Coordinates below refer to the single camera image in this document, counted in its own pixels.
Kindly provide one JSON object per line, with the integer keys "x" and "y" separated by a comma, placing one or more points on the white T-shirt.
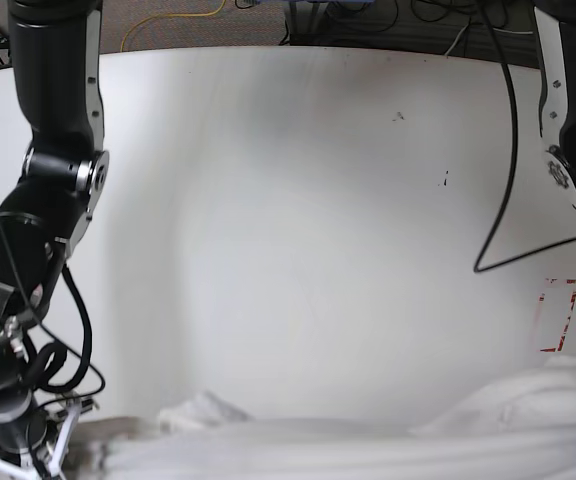
{"x": 519, "y": 427}

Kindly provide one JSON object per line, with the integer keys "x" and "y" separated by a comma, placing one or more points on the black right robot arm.
{"x": 54, "y": 47}

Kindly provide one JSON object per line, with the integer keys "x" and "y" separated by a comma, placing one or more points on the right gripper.
{"x": 34, "y": 438}

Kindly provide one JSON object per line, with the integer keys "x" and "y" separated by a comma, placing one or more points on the red tape rectangle marking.
{"x": 554, "y": 313}

